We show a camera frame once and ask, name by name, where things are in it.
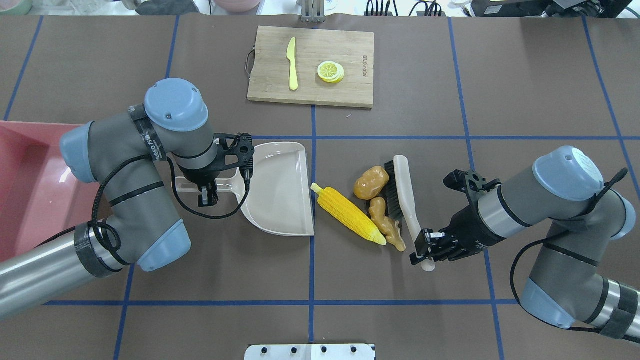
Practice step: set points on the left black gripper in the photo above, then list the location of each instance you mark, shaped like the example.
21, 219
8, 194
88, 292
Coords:
203, 175

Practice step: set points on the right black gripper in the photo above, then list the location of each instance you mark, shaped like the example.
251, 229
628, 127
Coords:
463, 227

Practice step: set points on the toy ginger root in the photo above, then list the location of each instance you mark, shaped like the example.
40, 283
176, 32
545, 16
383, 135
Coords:
387, 226

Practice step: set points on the beige hand brush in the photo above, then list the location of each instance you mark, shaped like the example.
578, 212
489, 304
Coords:
400, 197

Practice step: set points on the beige plastic dustpan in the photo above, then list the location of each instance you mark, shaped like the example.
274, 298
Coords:
277, 198

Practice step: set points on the toy brown potato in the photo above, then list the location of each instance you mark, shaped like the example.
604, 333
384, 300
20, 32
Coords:
371, 183

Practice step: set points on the yellow toy corn cob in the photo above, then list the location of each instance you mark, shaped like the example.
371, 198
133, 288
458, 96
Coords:
347, 213

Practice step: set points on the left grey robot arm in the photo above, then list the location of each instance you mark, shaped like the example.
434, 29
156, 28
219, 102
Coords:
120, 153

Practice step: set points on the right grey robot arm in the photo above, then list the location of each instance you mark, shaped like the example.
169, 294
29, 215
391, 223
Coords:
564, 288

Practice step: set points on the pink plastic bin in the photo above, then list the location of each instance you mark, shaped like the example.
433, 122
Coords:
39, 195

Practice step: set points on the bamboo cutting board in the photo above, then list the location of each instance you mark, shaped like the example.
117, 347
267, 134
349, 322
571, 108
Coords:
354, 50

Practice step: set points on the yellow plastic knife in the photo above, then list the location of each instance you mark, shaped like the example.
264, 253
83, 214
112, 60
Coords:
291, 56

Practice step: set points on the yellow lemon slices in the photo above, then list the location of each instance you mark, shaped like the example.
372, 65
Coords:
330, 72

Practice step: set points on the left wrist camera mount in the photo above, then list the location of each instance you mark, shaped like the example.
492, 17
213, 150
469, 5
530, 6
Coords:
235, 151

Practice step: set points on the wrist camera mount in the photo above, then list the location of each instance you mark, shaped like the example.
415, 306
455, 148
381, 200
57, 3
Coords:
235, 151
469, 182

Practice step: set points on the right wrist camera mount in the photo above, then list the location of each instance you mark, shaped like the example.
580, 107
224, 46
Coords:
469, 182

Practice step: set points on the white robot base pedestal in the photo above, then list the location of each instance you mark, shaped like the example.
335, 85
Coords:
309, 351

